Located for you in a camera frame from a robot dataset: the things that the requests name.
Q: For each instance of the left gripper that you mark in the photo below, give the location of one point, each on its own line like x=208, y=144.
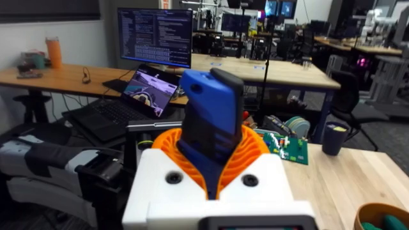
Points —
x=100, y=174

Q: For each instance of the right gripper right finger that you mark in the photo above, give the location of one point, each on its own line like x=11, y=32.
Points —
x=265, y=179

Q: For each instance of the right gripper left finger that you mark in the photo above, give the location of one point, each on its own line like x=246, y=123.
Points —
x=150, y=179

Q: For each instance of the blue electric screwdriver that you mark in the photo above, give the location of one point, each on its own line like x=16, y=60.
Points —
x=212, y=111

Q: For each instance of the green board with toy blocks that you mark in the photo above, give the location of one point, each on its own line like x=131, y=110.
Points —
x=292, y=150

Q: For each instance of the pale green tape roll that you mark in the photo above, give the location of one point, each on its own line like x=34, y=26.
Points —
x=299, y=126

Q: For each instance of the black laptop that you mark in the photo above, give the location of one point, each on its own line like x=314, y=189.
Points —
x=124, y=107

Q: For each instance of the dark blue cup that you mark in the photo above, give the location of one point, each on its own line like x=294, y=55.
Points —
x=334, y=139

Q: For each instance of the black mouse pad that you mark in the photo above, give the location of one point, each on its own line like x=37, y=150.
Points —
x=115, y=85

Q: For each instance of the long wooden desk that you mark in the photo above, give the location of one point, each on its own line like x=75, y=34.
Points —
x=64, y=80

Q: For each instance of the wooden table with blue legs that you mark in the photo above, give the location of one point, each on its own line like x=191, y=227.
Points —
x=281, y=72

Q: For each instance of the black tripod pole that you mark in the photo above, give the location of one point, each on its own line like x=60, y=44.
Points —
x=266, y=67

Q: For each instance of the black office chair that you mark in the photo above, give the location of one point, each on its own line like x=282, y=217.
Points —
x=348, y=102

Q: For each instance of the brown tub with toys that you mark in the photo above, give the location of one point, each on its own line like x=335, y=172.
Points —
x=380, y=217

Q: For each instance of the orange drink bottle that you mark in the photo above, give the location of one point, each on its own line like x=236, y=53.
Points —
x=54, y=52

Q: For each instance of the heap of desk clutter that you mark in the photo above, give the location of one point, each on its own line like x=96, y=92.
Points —
x=30, y=64

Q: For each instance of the large computer monitor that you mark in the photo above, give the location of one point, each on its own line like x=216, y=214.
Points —
x=155, y=37

